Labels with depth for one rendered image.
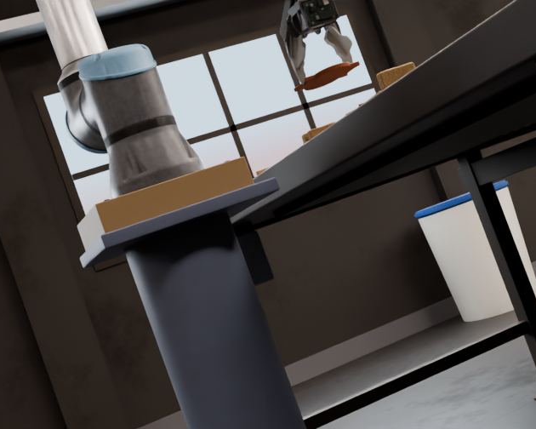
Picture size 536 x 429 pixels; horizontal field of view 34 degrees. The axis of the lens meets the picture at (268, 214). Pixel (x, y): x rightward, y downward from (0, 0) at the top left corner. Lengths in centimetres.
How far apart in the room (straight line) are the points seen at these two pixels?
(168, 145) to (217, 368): 34
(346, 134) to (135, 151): 31
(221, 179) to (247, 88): 406
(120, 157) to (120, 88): 10
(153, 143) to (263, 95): 407
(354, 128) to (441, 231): 388
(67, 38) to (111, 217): 38
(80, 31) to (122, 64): 19
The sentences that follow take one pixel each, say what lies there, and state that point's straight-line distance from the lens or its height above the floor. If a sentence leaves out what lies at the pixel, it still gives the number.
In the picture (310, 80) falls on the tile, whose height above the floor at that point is 105.
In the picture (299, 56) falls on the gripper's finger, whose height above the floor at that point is 110.
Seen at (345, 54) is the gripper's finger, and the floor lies 108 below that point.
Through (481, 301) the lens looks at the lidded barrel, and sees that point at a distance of 512.
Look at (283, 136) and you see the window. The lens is 534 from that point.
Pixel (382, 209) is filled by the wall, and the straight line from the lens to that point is 551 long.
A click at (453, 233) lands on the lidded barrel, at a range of 506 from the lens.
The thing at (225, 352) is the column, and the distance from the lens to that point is 128.
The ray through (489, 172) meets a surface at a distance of 290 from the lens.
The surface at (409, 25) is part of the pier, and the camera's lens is 584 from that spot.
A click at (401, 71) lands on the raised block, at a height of 95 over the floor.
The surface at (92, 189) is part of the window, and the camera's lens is 500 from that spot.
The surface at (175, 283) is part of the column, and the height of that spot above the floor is 77.
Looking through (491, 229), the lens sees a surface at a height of 59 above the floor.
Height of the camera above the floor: 77
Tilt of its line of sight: 3 degrees up
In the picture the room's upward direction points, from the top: 20 degrees counter-clockwise
